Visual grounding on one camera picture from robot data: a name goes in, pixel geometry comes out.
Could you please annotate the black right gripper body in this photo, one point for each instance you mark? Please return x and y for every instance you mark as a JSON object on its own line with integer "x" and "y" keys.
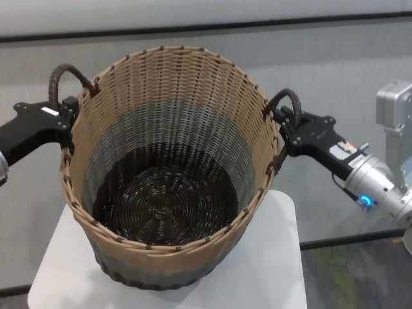
{"x": 322, "y": 138}

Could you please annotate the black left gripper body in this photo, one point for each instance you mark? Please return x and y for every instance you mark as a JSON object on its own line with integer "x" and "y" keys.
{"x": 32, "y": 125}

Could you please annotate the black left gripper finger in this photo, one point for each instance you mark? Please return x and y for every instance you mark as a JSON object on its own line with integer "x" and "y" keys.
{"x": 67, "y": 127}
{"x": 71, "y": 104}

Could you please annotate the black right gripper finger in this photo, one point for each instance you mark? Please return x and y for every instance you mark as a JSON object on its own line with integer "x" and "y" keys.
{"x": 284, "y": 116}
{"x": 293, "y": 141}

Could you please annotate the woven tan grey laundry basket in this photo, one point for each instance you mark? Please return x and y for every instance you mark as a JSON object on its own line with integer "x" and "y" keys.
{"x": 167, "y": 180}

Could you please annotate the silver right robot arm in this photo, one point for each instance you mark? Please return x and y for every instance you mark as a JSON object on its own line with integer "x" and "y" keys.
{"x": 370, "y": 180}

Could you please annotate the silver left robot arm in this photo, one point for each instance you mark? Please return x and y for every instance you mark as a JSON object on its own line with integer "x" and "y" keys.
{"x": 2, "y": 170}

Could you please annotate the black whiteboard tray rail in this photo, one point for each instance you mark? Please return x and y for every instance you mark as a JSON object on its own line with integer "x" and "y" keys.
{"x": 206, "y": 27}

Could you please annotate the white wall whiteboard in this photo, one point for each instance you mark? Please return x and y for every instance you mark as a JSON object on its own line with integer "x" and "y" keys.
{"x": 206, "y": 11}

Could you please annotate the white square pedestal table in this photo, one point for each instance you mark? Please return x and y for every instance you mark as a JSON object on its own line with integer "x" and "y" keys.
{"x": 64, "y": 273}

